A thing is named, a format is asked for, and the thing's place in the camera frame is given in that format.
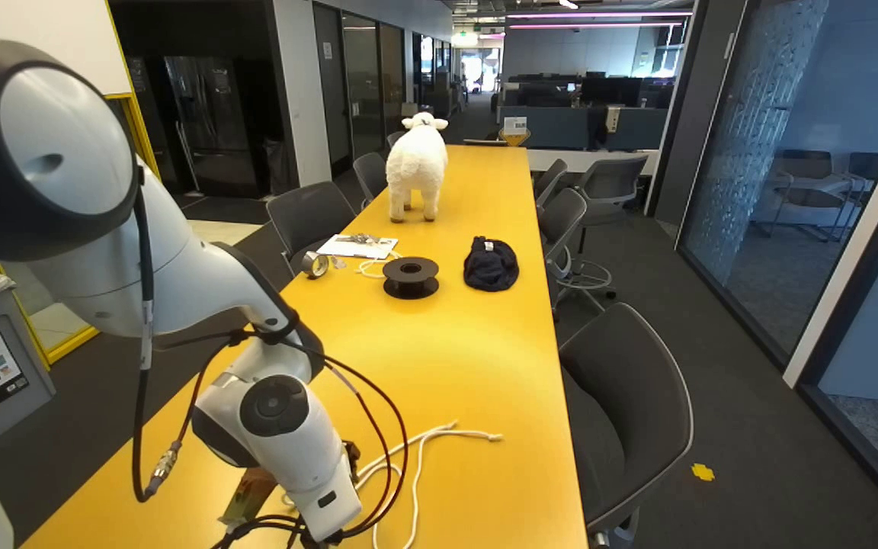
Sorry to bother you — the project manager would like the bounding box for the white braided rope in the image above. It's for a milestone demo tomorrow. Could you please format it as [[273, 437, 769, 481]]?
[[351, 422, 505, 549]]

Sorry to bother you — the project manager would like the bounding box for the black empty spool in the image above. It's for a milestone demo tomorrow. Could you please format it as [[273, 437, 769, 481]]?
[[380, 252, 443, 302]]

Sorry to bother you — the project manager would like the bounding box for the black cap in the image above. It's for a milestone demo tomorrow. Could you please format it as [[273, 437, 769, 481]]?
[[461, 235, 523, 295]]

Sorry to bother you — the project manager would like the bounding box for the white paper sheet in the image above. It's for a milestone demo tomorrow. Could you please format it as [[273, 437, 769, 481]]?
[[315, 231, 401, 262]]

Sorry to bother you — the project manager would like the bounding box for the white plush sheep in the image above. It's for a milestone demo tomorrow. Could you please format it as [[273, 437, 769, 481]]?
[[385, 111, 454, 227]]

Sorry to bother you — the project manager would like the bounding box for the black mesh office chair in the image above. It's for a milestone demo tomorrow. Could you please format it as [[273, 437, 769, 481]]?
[[575, 148, 656, 218], [530, 154, 571, 207], [261, 181, 361, 271], [351, 148, 390, 202], [536, 185, 596, 309], [559, 300, 697, 549]]

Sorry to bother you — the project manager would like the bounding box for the small tape roll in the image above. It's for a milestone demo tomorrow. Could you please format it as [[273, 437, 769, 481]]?
[[298, 250, 337, 284]]

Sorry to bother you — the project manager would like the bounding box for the white background desk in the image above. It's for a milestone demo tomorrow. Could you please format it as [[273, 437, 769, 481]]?
[[525, 147, 656, 177]]

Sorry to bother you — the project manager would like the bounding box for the black cable with metal connector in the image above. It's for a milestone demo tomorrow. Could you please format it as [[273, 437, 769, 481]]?
[[129, 166, 260, 506]]

